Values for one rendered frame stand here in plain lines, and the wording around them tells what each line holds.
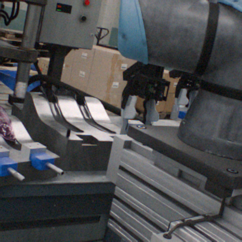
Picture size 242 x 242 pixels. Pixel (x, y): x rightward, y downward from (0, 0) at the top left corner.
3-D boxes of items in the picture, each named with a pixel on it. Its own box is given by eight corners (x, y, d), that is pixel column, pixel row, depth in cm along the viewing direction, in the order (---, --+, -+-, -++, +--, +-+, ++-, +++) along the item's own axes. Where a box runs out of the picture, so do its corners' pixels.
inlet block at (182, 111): (203, 128, 144) (206, 114, 143) (195, 128, 141) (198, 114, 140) (177, 118, 154) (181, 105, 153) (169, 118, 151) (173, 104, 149)
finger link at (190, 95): (195, 116, 148) (197, 92, 144) (184, 112, 152) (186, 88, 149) (200, 114, 149) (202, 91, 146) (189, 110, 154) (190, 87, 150)
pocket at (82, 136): (96, 153, 108) (99, 140, 107) (79, 153, 105) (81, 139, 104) (89, 147, 111) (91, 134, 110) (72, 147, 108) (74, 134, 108)
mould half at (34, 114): (141, 169, 118) (151, 126, 115) (62, 171, 103) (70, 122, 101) (71, 121, 158) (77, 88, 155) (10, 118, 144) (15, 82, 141)
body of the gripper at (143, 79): (140, 101, 96) (150, 52, 93) (125, 93, 103) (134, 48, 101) (166, 104, 99) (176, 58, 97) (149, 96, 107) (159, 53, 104)
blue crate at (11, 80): (40, 96, 497) (43, 80, 492) (14, 96, 466) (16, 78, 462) (16, 86, 535) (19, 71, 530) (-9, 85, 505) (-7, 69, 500)
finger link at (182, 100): (181, 113, 142) (190, 89, 141) (169, 109, 146) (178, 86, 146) (186, 115, 144) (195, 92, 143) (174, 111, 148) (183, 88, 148)
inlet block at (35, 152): (68, 182, 90) (72, 161, 89) (52, 186, 86) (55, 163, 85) (34, 162, 98) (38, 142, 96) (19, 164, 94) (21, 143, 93)
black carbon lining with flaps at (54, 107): (118, 141, 118) (125, 110, 116) (70, 139, 109) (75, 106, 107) (70, 109, 146) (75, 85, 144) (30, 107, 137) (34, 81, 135)
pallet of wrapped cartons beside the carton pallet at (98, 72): (137, 122, 558) (152, 58, 538) (95, 124, 501) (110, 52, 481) (84, 101, 639) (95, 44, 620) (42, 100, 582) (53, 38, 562)
